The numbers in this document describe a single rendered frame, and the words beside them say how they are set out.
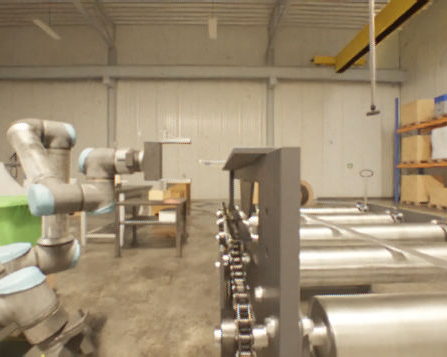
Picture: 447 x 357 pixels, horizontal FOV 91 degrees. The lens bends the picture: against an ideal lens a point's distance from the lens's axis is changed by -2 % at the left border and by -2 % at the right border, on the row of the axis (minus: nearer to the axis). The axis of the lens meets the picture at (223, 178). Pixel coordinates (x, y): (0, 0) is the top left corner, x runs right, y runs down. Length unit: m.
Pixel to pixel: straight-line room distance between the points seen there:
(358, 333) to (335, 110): 12.48
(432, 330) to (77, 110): 13.21
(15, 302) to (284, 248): 0.62
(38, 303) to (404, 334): 0.73
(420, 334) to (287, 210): 0.29
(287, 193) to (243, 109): 11.22
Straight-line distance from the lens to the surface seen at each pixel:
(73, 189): 0.81
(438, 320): 0.52
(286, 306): 0.34
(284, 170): 0.29
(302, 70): 12.06
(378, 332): 0.46
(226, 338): 0.41
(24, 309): 0.74
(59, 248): 1.36
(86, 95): 13.22
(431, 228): 1.31
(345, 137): 12.76
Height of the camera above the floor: 1.12
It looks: 1 degrees down
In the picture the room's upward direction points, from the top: straight up
